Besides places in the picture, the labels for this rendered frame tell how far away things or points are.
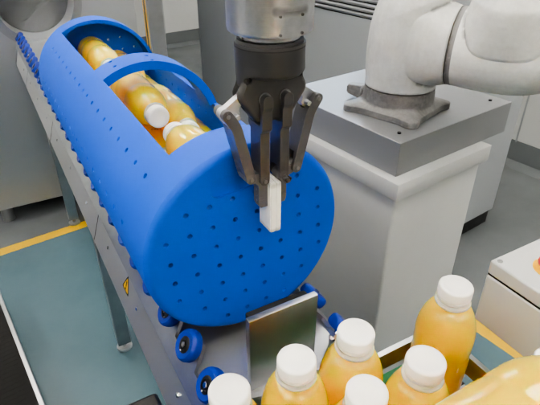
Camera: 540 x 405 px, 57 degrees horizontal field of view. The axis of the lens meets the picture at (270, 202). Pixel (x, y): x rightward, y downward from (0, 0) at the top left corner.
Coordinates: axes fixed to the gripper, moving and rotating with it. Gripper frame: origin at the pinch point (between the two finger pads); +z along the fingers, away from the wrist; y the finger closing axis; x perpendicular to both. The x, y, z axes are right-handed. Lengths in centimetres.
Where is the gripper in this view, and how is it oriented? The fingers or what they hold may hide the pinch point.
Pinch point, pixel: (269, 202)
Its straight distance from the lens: 61.5
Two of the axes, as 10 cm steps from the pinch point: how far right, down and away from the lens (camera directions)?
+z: 0.0, 8.5, 5.2
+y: 8.7, -2.6, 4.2
